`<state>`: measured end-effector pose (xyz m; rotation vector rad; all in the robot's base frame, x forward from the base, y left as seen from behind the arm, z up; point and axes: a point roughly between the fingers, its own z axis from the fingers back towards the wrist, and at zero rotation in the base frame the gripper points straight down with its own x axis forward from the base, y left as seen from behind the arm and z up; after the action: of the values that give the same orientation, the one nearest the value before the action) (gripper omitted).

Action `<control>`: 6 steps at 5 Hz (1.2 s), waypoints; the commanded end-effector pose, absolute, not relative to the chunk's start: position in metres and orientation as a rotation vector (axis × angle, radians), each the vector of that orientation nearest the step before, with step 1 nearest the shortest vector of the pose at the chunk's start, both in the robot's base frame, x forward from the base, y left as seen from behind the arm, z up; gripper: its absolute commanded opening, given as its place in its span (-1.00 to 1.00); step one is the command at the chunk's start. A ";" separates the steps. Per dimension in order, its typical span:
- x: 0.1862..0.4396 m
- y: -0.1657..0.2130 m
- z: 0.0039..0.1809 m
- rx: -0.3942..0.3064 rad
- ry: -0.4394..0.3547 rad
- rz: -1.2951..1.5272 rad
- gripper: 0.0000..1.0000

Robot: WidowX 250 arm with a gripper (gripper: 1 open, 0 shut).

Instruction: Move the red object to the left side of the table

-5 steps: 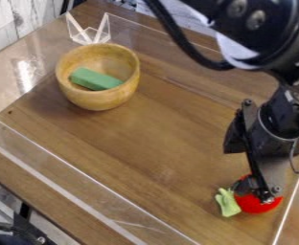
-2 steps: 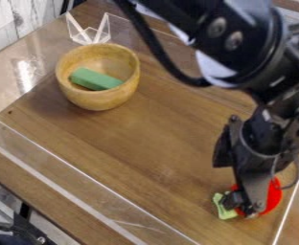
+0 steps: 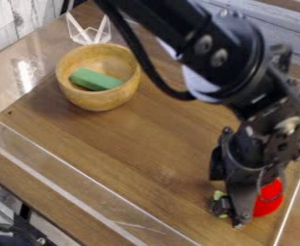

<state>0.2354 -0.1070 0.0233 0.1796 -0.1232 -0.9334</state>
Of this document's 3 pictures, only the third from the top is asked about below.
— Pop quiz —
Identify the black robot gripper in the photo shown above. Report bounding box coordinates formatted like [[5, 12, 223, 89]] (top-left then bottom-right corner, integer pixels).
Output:
[[209, 96, 300, 229]]

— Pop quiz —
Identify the wooden bowl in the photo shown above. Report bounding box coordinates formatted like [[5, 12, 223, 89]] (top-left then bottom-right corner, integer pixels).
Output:
[[54, 44, 141, 111]]

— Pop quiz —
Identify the black metal clamp stand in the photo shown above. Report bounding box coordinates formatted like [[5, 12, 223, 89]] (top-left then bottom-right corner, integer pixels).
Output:
[[14, 204, 57, 246]]

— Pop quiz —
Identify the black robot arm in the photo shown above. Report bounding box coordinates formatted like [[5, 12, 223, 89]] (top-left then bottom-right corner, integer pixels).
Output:
[[93, 0, 300, 228]]

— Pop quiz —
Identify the clear acrylic corner bracket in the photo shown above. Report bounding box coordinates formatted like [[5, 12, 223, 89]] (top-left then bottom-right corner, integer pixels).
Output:
[[65, 12, 112, 45]]

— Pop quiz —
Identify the black cable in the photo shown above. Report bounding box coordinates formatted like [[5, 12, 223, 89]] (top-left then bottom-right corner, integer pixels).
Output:
[[93, 0, 201, 103]]

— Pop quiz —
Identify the clear acrylic table barrier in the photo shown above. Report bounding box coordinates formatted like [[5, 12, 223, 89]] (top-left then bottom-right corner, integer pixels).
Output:
[[0, 19, 287, 246]]

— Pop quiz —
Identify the red plush radish toy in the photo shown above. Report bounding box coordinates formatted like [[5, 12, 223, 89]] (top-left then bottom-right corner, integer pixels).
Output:
[[211, 177, 285, 220]]

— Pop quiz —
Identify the green rectangular block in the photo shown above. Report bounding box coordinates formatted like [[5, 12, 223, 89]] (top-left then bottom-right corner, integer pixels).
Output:
[[69, 67, 122, 91]]

